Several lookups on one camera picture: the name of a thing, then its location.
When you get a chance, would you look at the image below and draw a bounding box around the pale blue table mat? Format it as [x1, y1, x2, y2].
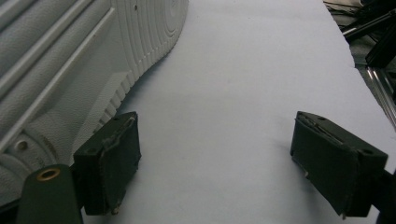
[82, 0, 396, 224]

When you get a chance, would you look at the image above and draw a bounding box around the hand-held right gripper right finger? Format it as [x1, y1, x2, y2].
[290, 110, 389, 218]

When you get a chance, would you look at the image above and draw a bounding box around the white sneaker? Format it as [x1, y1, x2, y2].
[0, 0, 190, 208]

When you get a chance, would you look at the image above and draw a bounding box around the aluminium frame rail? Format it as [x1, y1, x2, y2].
[358, 64, 396, 132]

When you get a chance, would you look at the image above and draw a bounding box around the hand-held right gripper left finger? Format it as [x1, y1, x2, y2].
[73, 111, 143, 217]

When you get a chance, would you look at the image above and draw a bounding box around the black tripod stand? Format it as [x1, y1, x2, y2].
[340, 0, 396, 68]

